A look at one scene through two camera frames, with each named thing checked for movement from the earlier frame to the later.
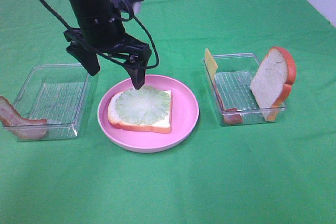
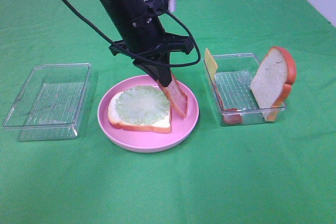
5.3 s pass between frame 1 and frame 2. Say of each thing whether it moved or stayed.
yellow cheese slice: stayed
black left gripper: moved
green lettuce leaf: stayed
